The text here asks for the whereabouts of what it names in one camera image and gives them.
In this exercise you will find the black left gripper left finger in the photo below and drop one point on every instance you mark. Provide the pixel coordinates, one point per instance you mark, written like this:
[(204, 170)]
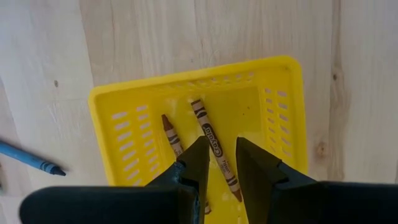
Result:
[(124, 202)]

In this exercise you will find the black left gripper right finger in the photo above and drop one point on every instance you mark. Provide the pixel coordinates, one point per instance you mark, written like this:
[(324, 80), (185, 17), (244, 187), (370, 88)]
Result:
[(311, 202)]

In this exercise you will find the blue crayon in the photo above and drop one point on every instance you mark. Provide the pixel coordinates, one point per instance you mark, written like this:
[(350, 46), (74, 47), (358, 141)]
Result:
[(28, 158)]

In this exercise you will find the yellow plastic basket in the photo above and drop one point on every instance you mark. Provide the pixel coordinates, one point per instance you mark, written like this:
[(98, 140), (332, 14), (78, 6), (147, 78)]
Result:
[(242, 105)]

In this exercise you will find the brown crayon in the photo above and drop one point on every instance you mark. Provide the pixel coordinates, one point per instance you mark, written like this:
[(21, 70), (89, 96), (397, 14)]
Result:
[(171, 133), (214, 146)]

